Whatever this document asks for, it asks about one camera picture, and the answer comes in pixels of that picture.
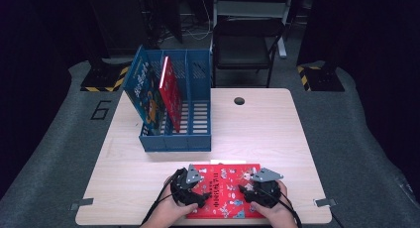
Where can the grey tape piece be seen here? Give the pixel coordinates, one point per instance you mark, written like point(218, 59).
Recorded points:
point(82, 203)
point(325, 202)

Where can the black yellow-striped stand base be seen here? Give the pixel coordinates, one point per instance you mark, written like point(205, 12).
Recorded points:
point(102, 79)
point(323, 79)

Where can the person's right hand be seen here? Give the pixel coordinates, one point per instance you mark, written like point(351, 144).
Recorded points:
point(280, 216)

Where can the black metal truss stand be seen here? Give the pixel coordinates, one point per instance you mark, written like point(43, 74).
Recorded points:
point(155, 23)

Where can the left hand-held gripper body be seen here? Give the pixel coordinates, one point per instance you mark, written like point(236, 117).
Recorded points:
point(185, 191)

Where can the blue plastic file rack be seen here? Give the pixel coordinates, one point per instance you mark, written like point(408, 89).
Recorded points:
point(198, 89)

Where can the person's left hand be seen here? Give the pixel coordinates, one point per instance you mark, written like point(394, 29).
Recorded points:
point(171, 213)

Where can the red picture book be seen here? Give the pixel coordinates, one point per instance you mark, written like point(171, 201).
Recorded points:
point(171, 95)
point(224, 188)

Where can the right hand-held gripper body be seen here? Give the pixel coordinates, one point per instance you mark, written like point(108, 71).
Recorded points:
point(265, 195)

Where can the blue monster picture book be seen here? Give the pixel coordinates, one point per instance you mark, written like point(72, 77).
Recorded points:
point(145, 89)

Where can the black folding chair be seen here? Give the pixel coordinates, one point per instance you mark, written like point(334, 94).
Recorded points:
point(242, 51)

